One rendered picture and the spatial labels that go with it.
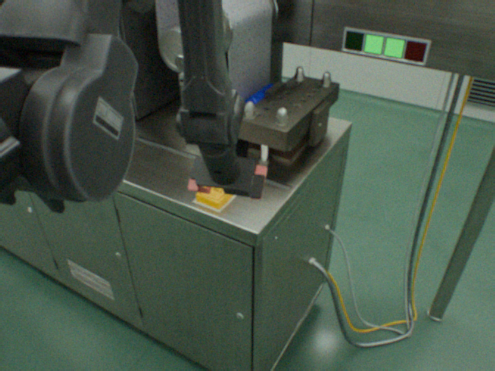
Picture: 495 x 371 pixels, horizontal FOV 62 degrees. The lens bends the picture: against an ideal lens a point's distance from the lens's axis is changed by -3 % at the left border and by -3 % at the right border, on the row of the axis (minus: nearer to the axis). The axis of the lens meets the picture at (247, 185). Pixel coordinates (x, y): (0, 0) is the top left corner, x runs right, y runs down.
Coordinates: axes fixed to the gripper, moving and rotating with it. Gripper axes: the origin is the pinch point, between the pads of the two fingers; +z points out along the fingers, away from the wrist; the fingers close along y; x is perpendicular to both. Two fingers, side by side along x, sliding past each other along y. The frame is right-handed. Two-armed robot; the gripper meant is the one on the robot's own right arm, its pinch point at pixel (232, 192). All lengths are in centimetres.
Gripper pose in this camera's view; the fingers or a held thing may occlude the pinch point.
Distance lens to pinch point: 84.7
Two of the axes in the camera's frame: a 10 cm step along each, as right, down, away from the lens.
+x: -1.9, 8.9, -4.1
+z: 1.1, 4.3, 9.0
